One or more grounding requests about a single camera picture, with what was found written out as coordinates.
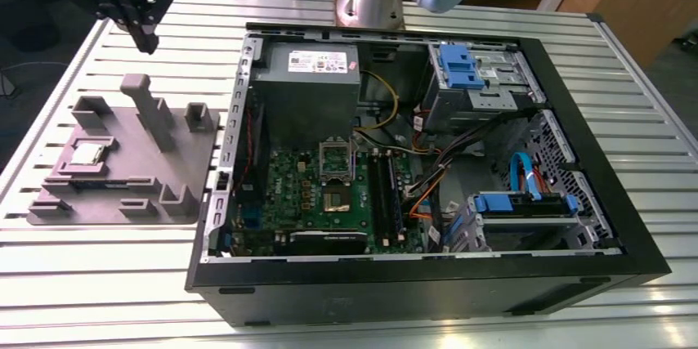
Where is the CPU with silver top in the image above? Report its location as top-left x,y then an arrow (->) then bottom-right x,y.
70,141 -> 109,166

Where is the metal socket cover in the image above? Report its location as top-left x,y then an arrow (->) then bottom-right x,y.
318,137 -> 360,186

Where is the CPU socket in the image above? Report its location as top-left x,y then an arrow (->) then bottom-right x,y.
319,185 -> 357,214

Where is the black chair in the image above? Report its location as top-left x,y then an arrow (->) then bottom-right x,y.
0,0 -> 63,54

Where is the grey parts rack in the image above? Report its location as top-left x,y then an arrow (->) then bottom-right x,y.
26,73 -> 225,227

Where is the black case fan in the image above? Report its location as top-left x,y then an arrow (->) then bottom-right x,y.
234,101 -> 270,203

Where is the grey power supply unit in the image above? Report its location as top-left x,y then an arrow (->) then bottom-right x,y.
253,41 -> 364,150

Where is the RAM stick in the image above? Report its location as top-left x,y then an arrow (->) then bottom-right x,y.
42,176 -> 155,192

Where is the green motherboard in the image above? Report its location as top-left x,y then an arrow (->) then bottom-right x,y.
225,147 -> 433,257

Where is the black RAM slot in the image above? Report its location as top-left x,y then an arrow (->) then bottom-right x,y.
373,151 -> 392,244
381,152 -> 401,244
366,150 -> 386,244
388,153 -> 409,244

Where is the tall grey disk bay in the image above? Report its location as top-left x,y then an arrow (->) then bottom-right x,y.
422,42 -> 548,134

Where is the black graphics card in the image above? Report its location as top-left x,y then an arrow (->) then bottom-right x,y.
271,228 -> 369,256

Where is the hard disk in blue carrier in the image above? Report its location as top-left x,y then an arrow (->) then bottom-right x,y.
472,192 -> 581,220

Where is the black PC case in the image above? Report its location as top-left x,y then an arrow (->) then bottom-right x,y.
183,20 -> 673,329

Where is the wooden cabinet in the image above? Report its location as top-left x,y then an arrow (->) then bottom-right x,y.
560,0 -> 698,69

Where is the low grey disk bay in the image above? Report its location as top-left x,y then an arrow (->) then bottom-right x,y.
465,190 -> 617,253

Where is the yellow wire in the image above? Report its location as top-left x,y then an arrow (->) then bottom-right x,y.
353,69 -> 402,133

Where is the blue plastic drive bracket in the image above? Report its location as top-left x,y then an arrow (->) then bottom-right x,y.
438,43 -> 489,91

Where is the grey white wire bundle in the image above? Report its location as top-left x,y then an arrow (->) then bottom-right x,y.
353,130 -> 440,157

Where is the black wire bundle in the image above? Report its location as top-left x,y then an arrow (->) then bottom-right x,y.
402,105 -> 546,199

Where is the orange wire bundle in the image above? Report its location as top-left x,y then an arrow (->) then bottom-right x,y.
406,195 -> 440,220

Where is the blue data wire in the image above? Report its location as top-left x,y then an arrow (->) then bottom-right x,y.
509,151 -> 548,202

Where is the pale blue flat wire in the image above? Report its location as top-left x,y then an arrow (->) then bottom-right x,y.
442,216 -> 466,253

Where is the red data wire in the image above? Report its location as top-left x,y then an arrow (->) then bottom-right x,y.
524,163 -> 549,199

